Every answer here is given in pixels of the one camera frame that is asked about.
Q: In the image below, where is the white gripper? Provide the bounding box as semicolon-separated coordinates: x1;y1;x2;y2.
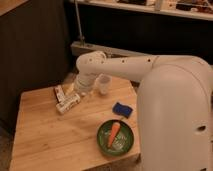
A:
74;74;97;94

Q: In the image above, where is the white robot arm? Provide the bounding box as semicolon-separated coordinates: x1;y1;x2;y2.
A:
75;51;213;171

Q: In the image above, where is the clear plastic cup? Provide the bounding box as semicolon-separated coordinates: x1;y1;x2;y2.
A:
97;74;111;95

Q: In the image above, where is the blue sponge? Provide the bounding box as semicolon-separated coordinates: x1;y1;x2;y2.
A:
112;102;133;118

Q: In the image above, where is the metal pole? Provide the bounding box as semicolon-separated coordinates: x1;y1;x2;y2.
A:
74;0;85;45

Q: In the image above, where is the orange carrot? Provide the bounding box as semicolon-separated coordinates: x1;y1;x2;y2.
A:
107;122;120;148

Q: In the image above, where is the green plate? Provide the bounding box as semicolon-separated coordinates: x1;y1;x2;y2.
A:
96;119;134;157

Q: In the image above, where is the white upper shelf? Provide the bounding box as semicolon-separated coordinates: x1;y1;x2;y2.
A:
77;0;213;21

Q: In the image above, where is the grey metal shelf rail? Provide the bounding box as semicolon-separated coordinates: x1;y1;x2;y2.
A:
70;41;144;57

